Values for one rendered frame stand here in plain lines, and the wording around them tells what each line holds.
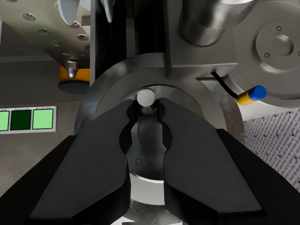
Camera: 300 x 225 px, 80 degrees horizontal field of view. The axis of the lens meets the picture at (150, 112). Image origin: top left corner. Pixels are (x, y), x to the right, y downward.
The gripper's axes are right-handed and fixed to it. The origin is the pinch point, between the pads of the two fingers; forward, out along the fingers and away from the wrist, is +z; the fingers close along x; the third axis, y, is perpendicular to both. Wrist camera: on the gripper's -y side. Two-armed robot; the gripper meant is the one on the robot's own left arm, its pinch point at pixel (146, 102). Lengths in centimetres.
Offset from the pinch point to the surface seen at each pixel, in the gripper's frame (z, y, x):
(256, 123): 15.4, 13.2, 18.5
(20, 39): 218, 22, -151
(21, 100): 209, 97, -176
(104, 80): 5.0, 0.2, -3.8
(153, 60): 6.1, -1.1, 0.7
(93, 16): 10.4, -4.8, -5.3
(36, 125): 29.6, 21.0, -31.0
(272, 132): 11.3, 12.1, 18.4
